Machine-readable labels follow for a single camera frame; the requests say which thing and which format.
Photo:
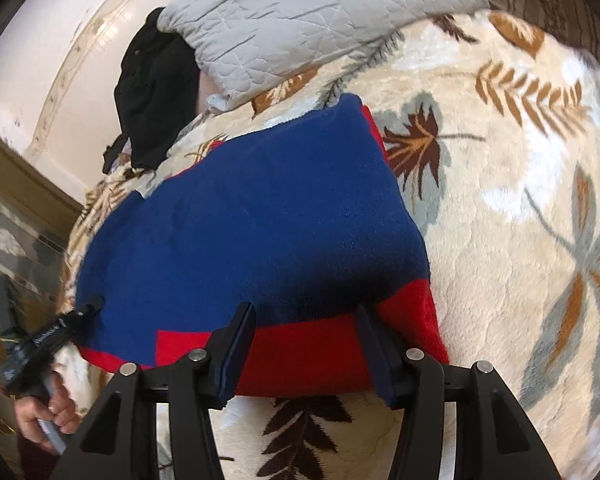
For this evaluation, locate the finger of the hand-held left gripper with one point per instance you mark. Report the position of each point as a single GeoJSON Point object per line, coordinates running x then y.
{"type": "Point", "coordinates": [82, 310]}

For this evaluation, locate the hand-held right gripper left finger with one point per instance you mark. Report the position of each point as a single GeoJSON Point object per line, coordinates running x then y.
{"type": "Point", "coordinates": [237, 347]}

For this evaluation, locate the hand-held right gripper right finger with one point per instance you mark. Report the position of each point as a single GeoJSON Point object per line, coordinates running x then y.
{"type": "Point", "coordinates": [375, 355]}

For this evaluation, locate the red and blue sweater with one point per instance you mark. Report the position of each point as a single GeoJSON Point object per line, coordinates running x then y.
{"type": "Point", "coordinates": [260, 240]}

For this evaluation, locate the person's left hand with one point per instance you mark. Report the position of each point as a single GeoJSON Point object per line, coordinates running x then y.
{"type": "Point", "coordinates": [62, 410]}

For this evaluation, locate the wooden door with glass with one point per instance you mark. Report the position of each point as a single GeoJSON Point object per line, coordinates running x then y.
{"type": "Point", "coordinates": [15, 240]}

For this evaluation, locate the leaf print blanket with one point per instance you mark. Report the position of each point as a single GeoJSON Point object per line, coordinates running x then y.
{"type": "Point", "coordinates": [505, 200]}

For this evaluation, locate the black clothing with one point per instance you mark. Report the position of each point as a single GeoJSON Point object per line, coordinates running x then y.
{"type": "Point", "coordinates": [152, 95]}

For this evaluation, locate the grey quilted pillow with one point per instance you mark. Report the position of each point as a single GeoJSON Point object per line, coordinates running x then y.
{"type": "Point", "coordinates": [300, 20]}

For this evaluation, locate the striped sofa back cushion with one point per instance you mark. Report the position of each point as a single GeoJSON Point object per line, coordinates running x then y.
{"type": "Point", "coordinates": [555, 5]}

